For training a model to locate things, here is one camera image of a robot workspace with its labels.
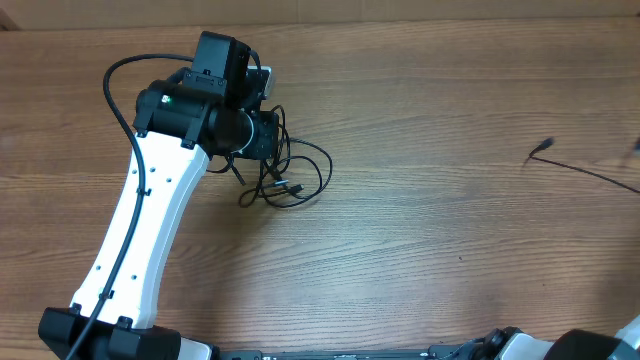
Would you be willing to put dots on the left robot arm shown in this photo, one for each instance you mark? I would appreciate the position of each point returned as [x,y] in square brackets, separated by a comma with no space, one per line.
[210,107]

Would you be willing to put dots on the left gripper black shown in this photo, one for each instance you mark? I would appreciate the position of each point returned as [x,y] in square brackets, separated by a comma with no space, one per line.
[265,146]

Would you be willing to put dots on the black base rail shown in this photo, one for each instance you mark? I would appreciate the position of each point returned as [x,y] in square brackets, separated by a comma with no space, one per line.
[350,355]

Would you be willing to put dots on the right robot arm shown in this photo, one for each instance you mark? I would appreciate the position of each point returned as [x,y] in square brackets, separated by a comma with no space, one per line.
[513,344]

